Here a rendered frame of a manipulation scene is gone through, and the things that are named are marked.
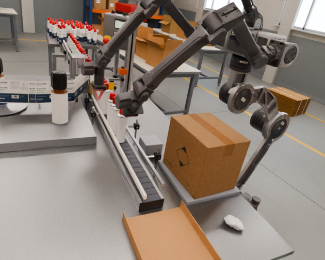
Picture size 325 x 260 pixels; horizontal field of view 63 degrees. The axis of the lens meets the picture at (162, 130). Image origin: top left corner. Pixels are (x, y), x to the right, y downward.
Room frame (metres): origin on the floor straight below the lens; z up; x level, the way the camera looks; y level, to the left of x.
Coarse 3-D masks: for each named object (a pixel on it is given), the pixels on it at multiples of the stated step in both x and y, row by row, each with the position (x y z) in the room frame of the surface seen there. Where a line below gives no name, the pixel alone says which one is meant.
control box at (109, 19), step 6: (108, 12) 1.72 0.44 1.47; (108, 18) 1.65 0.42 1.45; (114, 18) 1.65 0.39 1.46; (120, 18) 1.64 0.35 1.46; (126, 18) 1.64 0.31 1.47; (108, 24) 1.65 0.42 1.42; (114, 24) 1.65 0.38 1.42; (108, 30) 1.65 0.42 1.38; (114, 30) 1.65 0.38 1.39; (108, 36) 1.65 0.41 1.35; (126, 42) 1.64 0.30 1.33; (120, 48) 1.64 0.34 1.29; (126, 48) 1.64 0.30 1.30
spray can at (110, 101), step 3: (111, 93) 1.41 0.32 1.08; (114, 93) 1.42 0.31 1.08; (111, 96) 1.40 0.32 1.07; (108, 99) 1.42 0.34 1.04; (111, 99) 1.40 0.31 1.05; (108, 102) 1.40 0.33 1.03; (111, 102) 1.39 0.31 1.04; (108, 105) 1.40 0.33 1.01; (108, 108) 1.40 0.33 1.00; (108, 111) 1.40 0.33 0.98; (108, 114) 1.40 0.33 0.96; (108, 117) 1.40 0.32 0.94; (108, 120) 1.40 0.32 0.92; (108, 123) 1.40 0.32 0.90
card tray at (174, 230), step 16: (176, 208) 0.86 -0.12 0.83; (128, 224) 0.70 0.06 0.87; (144, 224) 0.75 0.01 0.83; (160, 224) 0.76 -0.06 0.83; (176, 224) 0.77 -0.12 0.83; (192, 224) 0.78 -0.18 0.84; (144, 240) 0.67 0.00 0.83; (160, 240) 0.69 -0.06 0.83; (176, 240) 0.70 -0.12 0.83; (192, 240) 0.71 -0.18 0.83; (208, 240) 0.69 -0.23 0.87; (144, 256) 0.61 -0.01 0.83; (160, 256) 0.62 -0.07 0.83; (176, 256) 0.63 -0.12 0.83; (192, 256) 0.64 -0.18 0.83; (208, 256) 0.65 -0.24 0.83
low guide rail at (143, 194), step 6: (96, 102) 1.64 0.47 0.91; (102, 114) 1.48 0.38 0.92; (108, 126) 1.33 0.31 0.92; (114, 138) 1.21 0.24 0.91; (120, 150) 1.11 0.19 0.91; (126, 162) 1.02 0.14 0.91; (132, 168) 0.98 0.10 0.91; (132, 174) 0.94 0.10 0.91; (138, 180) 0.90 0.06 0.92; (138, 186) 0.87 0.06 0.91; (144, 192) 0.83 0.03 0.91; (144, 198) 0.82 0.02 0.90
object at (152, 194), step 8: (120, 144) 1.22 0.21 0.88; (128, 144) 1.23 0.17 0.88; (128, 152) 1.16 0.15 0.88; (128, 160) 1.09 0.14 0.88; (136, 160) 1.10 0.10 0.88; (136, 168) 1.03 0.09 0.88; (144, 176) 0.98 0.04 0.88; (144, 184) 0.93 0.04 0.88; (152, 184) 0.94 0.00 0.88; (152, 192) 0.88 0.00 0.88; (144, 200) 0.83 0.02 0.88; (152, 200) 0.84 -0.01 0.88
